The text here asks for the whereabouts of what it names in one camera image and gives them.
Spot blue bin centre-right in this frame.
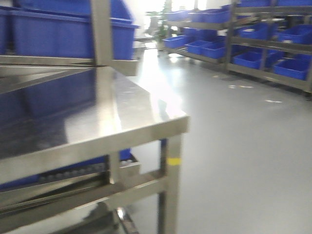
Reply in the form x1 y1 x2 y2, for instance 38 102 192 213
10 9 94 59

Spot blue bin far right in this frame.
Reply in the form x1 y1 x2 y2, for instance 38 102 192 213
110 0 139 60

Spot steel rack with bins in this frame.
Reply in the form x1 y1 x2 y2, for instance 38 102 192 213
163 0 312 98

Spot stainless steel shelf frame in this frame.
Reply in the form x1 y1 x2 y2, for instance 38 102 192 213
0 0 139 96

